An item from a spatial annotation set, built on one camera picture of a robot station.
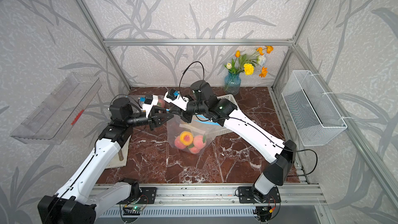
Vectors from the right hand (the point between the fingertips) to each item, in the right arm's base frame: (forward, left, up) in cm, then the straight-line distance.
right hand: (171, 107), depth 65 cm
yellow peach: (-4, -4, -21) cm, 21 cm away
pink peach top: (-7, -8, -29) cm, 31 cm away
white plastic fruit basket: (+6, -26, -31) cm, 41 cm away
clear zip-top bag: (-6, -11, -5) cm, 14 cm away
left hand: (-2, 0, -3) cm, 4 cm away
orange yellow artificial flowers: (+43, -41, -9) cm, 60 cm away
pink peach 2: (-4, +1, -28) cm, 28 cm away
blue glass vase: (+39, -32, -24) cm, 56 cm away
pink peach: (-6, -10, -22) cm, 25 cm away
